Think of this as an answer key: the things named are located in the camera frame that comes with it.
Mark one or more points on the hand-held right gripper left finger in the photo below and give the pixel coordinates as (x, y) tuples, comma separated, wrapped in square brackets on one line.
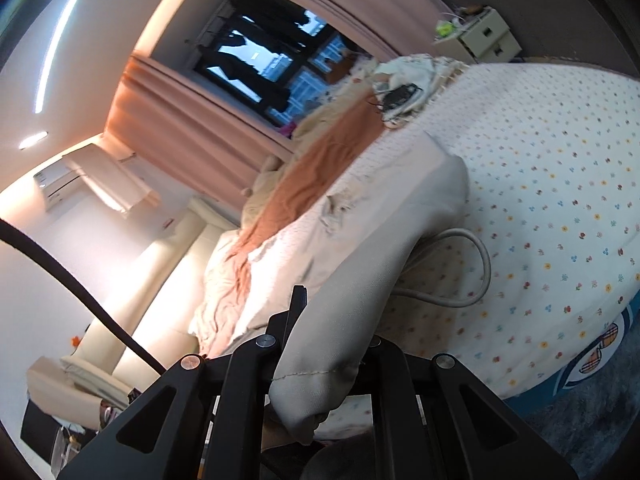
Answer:
[(280, 327)]

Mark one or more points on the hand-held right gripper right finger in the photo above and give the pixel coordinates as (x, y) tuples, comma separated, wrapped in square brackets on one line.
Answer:
[(387, 360)]

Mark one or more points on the beige jacket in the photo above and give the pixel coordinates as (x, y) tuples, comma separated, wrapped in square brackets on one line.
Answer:
[(370, 240)]

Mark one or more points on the dark hanging clothes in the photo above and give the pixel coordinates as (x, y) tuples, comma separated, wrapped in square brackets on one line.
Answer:
[(260, 80)]

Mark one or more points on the white padded headboard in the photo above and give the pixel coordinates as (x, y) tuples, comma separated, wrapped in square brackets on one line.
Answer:
[(165, 280)]

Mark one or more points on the beige blanket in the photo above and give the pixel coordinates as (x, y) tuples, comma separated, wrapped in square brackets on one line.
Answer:
[(262, 200)]

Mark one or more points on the orange-brown blanket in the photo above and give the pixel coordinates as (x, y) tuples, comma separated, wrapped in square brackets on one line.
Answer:
[(320, 170)]

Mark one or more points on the blue shaggy rug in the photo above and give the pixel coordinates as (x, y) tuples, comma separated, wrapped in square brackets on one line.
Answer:
[(590, 410)]

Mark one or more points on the bed with floral sheet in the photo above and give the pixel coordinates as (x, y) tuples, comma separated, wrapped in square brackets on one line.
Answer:
[(550, 185)]

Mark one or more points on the white air conditioner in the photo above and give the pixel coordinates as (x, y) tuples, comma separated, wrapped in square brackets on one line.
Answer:
[(57, 185)]

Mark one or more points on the brown plush toy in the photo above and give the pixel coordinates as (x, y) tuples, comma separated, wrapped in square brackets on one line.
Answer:
[(337, 67)]

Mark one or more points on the window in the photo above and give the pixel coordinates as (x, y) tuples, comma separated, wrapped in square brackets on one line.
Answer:
[(260, 55)]

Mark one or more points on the white cloth pile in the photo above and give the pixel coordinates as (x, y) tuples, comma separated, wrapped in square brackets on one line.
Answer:
[(425, 70)]

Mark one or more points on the ceiling spotlight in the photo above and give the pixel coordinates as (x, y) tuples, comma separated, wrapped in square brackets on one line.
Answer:
[(33, 140)]

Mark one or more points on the green item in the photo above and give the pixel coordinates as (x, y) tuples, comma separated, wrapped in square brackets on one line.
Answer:
[(444, 29)]

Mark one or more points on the cream nightstand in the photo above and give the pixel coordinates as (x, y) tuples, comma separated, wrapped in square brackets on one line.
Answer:
[(485, 35)]

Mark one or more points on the ceiling light strip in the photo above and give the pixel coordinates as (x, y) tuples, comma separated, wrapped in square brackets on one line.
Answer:
[(65, 25)]

